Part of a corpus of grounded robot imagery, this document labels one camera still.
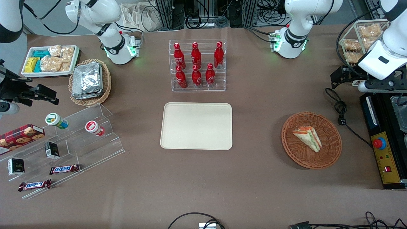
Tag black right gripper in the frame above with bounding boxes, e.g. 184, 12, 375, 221
0, 74, 60, 107

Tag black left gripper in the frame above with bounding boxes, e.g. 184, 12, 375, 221
331, 65, 371, 90

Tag triangle sandwich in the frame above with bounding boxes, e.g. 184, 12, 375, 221
293, 126, 322, 153

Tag white rectangular snack tray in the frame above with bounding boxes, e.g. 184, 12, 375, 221
21, 45, 80, 78

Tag tan oval wicker basket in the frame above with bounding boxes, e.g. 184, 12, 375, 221
68, 59, 112, 107

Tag brown round wicker basket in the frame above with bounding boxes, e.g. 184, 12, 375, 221
281, 111, 343, 170

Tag beige plastic tray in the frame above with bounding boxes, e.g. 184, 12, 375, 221
160, 102, 233, 150

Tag clear fried snack pack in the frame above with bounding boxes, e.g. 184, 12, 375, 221
358, 24, 383, 39
343, 51, 363, 64
342, 39, 362, 51

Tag green lid yoghurt cup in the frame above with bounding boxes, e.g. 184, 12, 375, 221
45, 113, 69, 129

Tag yellow snack packet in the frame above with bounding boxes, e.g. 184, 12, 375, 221
24, 57, 40, 73

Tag red cookie box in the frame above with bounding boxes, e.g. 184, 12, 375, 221
0, 124, 45, 156

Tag stacked foil containers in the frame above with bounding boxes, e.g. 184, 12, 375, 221
72, 62, 104, 100

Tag red lid yoghurt cup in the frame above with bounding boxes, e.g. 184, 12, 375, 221
85, 121, 106, 137

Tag clear acrylic stepped shelf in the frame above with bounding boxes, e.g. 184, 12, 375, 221
0, 103, 125, 200

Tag small black white box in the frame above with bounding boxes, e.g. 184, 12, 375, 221
7, 158, 25, 176

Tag steel pan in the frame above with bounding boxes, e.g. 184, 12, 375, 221
390, 95, 407, 133

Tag Snickers chocolate bar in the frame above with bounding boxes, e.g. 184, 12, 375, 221
18, 179, 52, 192
49, 164, 81, 175

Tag black machine with yellow panel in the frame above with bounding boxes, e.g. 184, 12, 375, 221
359, 92, 407, 190

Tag clear acrylic bottle rack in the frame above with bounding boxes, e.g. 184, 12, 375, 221
169, 39, 226, 93

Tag red cola bottle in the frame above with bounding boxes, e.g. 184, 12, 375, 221
175, 65, 188, 89
192, 65, 203, 88
205, 63, 216, 87
174, 43, 186, 69
214, 41, 224, 69
191, 42, 202, 69

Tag white cloth bag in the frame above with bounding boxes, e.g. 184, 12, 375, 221
121, 3, 161, 32

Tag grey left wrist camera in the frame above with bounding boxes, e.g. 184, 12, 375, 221
357, 81, 407, 94

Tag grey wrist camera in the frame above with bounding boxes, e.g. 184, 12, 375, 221
0, 102, 20, 115
357, 81, 407, 94

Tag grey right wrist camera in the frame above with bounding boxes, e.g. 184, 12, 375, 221
0, 102, 20, 115

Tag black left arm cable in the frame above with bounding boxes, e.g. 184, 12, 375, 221
336, 6, 382, 77

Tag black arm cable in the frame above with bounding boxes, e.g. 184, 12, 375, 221
336, 6, 382, 77
22, 0, 80, 35

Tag black power cable with plug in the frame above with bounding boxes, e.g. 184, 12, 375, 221
324, 88, 373, 148

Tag white wire basket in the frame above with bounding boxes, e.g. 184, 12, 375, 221
339, 19, 392, 86

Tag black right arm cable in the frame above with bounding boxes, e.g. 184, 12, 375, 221
22, 0, 80, 35

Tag black left base cables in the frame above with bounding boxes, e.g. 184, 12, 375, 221
244, 26, 276, 43

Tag black base cables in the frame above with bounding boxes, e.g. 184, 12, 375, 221
115, 22, 144, 40
244, 26, 276, 43

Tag aluminium frame post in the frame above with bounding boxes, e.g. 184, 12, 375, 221
242, 0, 259, 28
155, 0, 175, 31

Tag black right base cables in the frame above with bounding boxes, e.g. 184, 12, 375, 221
115, 22, 144, 40

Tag coiled black background cable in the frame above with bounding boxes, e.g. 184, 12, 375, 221
185, 14, 229, 30

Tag black cable bundle with connector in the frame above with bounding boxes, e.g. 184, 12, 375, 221
289, 211, 407, 229

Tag black looped table cable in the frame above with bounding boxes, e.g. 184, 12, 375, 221
168, 212, 225, 229

